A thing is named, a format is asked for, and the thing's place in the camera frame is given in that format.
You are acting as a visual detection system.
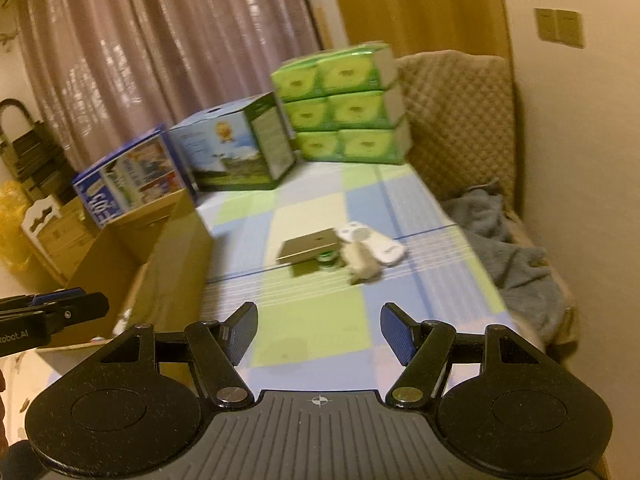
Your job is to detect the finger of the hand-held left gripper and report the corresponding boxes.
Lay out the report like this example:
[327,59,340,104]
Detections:
[0,293,110,335]
[0,287,84,312]

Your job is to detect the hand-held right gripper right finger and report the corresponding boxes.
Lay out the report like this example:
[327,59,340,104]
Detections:
[380,302,568,408]

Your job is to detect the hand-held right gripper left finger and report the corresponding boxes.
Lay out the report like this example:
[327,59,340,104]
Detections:
[75,301,260,408]

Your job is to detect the brown cardboard box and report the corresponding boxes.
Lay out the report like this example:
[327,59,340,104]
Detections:
[35,187,216,352]

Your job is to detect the grey box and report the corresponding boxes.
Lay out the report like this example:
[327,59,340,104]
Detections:
[275,227,343,265]

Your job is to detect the stacked brown cardboard cartons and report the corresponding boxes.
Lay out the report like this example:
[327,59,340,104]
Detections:
[35,200,98,283]

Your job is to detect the white carved chair back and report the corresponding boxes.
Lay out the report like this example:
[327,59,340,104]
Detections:
[20,192,67,261]

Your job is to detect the checked pastel tablecloth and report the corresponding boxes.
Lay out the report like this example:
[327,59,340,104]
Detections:
[192,160,546,401]

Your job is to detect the cream handheld device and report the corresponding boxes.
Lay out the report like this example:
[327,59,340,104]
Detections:
[346,241,383,285]

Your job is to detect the white remote with grey logo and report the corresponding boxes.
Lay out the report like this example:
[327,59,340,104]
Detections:
[367,235,407,266]

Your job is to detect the yellow plastic bag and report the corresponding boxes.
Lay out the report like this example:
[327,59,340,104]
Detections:
[0,180,36,272]

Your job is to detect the grey blanket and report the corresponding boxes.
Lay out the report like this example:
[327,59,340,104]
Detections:
[442,180,571,346]

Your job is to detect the blue cartoon milk carton box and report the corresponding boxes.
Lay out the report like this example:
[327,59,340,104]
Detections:
[72,125,197,231]

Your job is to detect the black folding rack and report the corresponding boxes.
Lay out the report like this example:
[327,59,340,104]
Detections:
[0,100,76,201]

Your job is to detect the cow print milk carton box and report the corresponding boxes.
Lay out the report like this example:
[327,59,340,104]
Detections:
[167,92,297,192]

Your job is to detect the beige quilted chair cover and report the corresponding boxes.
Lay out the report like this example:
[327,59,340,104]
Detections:
[395,50,518,216]

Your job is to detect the stack of green tissue packs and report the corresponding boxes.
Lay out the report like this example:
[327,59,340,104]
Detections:
[270,42,413,166]

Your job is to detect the pink patterned curtain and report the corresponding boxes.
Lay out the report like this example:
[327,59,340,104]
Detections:
[12,0,326,171]

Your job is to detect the yellow wooden door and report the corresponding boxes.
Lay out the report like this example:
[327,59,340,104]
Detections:
[325,0,507,61]

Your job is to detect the beige wall socket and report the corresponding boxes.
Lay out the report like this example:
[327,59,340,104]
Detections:
[535,7,560,43]
[557,10,585,50]

